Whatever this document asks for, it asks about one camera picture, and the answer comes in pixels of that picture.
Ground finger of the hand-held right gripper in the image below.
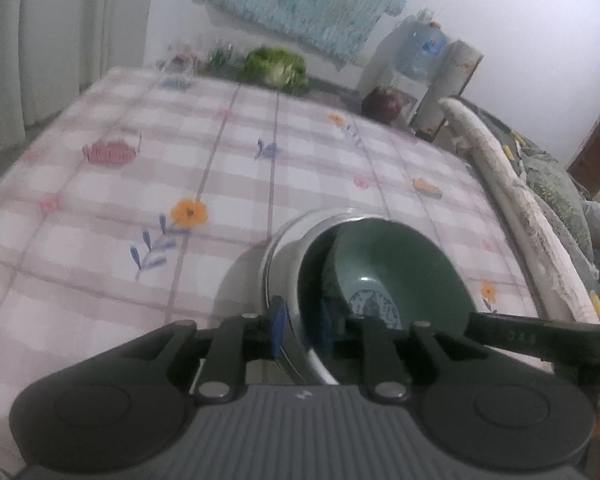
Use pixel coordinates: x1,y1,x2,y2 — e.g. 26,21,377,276
461,311,600,362

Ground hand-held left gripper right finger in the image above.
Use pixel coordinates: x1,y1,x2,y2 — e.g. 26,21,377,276
320,303,485,404

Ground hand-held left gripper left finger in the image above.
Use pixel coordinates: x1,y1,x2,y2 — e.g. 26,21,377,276
129,295,288,403

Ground green ceramic bowl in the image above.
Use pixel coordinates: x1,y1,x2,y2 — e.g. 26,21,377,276
322,220,469,334

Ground green leaf print pillow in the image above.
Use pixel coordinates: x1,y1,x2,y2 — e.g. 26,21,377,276
520,152,594,262

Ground red onion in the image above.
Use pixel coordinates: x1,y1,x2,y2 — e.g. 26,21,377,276
361,86,404,124

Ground green broccoli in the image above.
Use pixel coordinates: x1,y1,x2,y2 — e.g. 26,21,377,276
240,46,310,95

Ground white water dispenser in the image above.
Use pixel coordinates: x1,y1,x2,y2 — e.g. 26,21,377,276
357,35,431,126

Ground blue water jug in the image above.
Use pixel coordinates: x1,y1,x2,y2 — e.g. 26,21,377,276
395,12,449,80

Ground white curtain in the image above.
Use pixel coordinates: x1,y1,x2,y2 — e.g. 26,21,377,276
0,0,156,177

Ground teal floral wall cloth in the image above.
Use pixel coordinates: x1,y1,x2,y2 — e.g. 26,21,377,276
192,0,425,64

